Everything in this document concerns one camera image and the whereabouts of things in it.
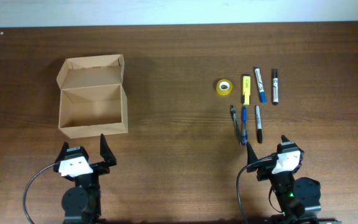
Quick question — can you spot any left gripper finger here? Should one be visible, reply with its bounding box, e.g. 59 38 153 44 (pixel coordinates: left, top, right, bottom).
60 142 69 157
100 134 117 166

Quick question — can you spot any blue whiteboard marker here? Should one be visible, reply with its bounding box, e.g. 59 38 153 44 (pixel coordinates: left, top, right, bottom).
254 67 267 103

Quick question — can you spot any cardboard box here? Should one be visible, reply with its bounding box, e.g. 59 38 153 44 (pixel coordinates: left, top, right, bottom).
57 54 129 139

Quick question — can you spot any black whiteboard marker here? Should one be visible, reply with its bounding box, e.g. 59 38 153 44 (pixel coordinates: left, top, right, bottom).
272 69 279 105

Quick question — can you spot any yellow highlighter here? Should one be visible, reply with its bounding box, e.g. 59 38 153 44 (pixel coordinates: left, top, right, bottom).
242 75 251 105

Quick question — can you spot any yellow tape roll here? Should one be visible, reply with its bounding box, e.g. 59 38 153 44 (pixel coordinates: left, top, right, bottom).
216 79 233 96

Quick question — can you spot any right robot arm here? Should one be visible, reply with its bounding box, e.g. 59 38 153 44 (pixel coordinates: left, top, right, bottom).
246 136 321 223

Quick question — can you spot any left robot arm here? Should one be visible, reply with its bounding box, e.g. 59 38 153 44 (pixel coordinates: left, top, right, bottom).
53 134 117 224

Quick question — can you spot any black permanent marker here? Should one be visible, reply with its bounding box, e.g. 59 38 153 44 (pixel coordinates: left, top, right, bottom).
255 105 263 144

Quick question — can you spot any blue ballpoint pen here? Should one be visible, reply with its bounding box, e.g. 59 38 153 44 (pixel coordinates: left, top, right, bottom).
241 106 248 146

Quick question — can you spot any black clear ballpoint pen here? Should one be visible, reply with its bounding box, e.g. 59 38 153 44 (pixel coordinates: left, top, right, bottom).
230 105 242 145

